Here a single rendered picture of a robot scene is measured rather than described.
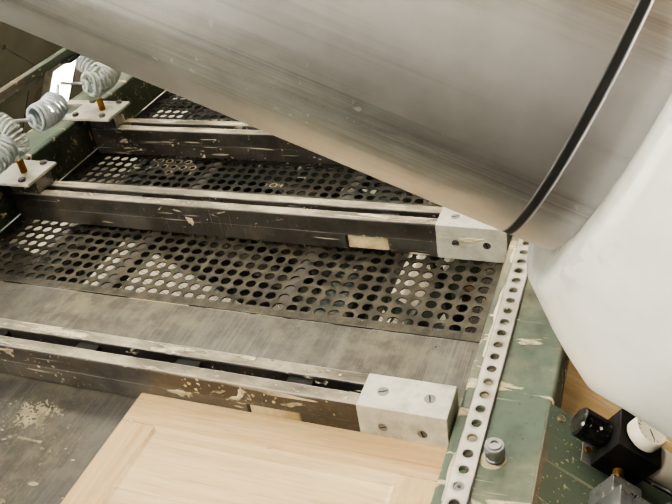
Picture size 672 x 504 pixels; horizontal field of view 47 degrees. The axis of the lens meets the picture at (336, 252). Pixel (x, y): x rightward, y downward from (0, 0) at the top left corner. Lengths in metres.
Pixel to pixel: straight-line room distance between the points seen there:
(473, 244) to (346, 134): 1.22
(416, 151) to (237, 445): 0.99
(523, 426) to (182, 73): 0.91
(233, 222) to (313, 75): 1.39
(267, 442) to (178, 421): 0.15
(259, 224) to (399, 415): 0.60
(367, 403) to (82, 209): 0.90
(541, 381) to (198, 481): 0.48
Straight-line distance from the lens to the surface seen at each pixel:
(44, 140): 1.98
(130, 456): 1.17
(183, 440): 1.17
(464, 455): 1.02
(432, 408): 1.05
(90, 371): 1.29
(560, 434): 1.06
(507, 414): 1.07
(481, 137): 0.16
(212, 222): 1.57
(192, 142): 1.90
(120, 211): 1.69
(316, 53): 0.16
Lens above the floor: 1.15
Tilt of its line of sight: level
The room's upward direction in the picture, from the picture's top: 60 degrees counter-clockwise
